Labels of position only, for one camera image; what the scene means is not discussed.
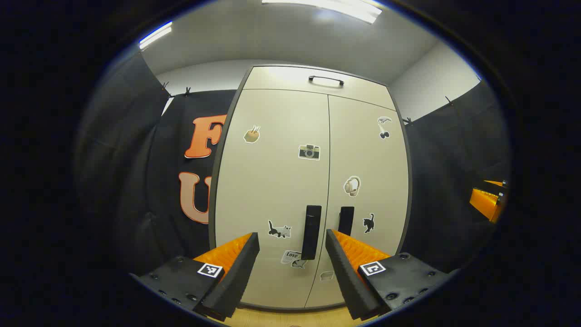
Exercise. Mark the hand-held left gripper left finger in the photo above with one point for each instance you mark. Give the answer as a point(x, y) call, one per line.
point(240, 272)

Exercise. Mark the ceiling strip light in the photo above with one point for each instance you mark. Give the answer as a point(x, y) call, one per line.
point(336, 7)
point(155, 35)

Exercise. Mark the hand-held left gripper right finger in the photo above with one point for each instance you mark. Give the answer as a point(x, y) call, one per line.
point(342, 272)

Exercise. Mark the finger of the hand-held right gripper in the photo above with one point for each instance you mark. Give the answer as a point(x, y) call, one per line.
point(485, 202)

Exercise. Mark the beige cabinet door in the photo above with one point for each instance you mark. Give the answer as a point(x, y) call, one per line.
point(272, 181)
point(376, 163)

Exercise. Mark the beige cabinet drawer front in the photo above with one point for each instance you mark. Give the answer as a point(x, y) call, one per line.
point(281, 79)

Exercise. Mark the beige double-door shoe cabinet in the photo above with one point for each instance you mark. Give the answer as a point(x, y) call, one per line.
point(213, 190)

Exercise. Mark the black backdrop cloth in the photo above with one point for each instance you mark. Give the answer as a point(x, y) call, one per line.
point(454, 181)

